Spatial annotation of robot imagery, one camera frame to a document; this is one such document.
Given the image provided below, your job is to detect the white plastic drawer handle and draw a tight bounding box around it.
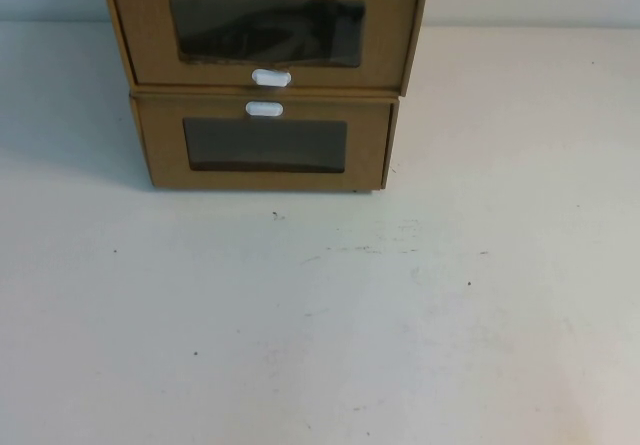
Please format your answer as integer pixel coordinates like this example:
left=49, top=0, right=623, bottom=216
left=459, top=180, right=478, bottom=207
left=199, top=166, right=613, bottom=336
left=244, top=100, right=285, bottom=118
left=250, top=68, right=291, bottom=87

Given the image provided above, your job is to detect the lower cardboard drawer with window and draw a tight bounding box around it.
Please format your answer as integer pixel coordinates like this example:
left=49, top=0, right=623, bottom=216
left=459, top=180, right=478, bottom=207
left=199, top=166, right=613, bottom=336
left=128, top=89, right=400, bottom=196

